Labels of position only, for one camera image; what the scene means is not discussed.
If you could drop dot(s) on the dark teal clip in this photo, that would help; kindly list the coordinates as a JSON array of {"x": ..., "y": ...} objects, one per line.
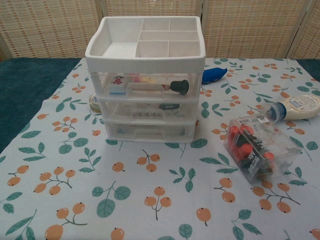
[{"x": 168, "y": 107}]

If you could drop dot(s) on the white drawer organizer box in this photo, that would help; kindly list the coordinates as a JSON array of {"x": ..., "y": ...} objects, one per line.
[{"x": 145, "y": 63}]

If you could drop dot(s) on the clear tube with dark cap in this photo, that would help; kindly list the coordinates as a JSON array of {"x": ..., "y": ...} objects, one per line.
[{"x": 180, "y": 87}]

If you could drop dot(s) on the clear box of red-capped bottles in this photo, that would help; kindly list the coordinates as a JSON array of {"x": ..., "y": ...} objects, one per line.
[{"x": 260, "y": 147}]

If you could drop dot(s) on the woven folding screen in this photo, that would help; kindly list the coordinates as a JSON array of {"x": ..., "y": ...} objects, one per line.
[{"x": 250, "y": 27}]

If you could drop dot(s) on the floral print tablecloth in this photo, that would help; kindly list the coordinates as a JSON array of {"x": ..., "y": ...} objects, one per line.
[{"x": 150, "y": 195}]

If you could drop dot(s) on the clear plastic drawer with tile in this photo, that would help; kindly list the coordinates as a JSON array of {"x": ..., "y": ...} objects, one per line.
[{"x": 150, "y": 95}]

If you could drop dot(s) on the mayonnaise squeeze bottle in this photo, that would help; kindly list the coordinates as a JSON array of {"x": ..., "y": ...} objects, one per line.
[{"x": 300, "y": 106}]

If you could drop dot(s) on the clear tape roll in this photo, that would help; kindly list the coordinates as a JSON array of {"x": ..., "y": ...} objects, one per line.
[{"x": 93, "y": 103}]

